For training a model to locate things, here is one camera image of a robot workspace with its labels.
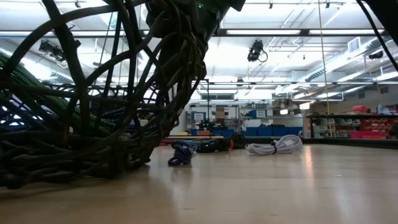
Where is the black cable with red tie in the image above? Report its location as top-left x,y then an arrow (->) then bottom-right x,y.
195,138 -> 234,154

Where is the short blue braided cable bundle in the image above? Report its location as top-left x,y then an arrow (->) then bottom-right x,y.
167,139 -> 197,167

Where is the green braided cable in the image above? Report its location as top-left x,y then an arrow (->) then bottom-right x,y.
0,53 -> 125,135

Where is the dark brown woven wicker basket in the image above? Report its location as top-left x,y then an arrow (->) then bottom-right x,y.
0,0 -> 208,190

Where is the white cable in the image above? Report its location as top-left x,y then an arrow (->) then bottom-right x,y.
245,134 -> 303,156

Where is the metal storage shelving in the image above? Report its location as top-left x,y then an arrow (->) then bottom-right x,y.
185,99 -> 307,138

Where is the row of blue bins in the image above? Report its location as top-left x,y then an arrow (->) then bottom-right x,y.
244,124 -> 304,137

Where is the black shelf with red bins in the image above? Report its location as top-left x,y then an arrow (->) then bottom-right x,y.
306,105 -> 398,140

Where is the black ceiling camera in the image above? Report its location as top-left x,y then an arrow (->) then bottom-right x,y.
38,39 -> 68,62
246,39 -> 269,63

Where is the black coiled cable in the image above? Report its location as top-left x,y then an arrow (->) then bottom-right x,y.
231,133 -> 247,150

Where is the yellow hanging power cord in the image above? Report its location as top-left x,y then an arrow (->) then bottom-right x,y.
317,0 -> 333,138

